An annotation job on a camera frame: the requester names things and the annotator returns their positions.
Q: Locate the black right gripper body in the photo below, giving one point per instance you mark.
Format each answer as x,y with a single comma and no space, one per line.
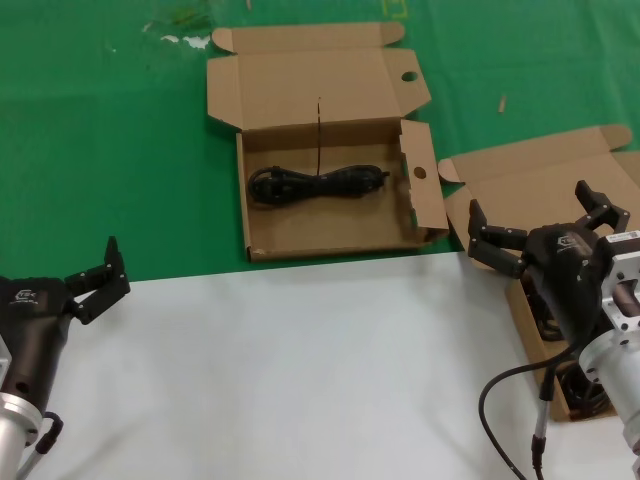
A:
565,270

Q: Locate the green table cloth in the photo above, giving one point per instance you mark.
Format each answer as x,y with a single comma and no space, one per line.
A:
100,150

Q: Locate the open brown cardboard mailer box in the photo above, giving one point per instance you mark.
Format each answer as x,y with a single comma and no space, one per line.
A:
320,230
525,170

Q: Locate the crumpled clear plastic wrap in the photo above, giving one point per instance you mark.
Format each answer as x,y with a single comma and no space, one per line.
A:
195,41

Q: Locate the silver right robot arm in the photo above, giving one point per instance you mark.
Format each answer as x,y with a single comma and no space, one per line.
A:
620,395

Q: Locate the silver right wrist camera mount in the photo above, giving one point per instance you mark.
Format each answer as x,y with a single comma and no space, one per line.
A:
625,265

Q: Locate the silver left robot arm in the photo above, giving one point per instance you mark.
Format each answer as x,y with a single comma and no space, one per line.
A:
15,427

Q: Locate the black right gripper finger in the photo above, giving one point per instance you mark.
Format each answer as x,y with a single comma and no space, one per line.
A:
497,245
610,215

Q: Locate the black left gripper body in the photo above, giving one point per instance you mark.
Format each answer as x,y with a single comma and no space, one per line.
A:
35,320

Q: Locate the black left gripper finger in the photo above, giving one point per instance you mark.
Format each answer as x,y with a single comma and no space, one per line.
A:
107,285

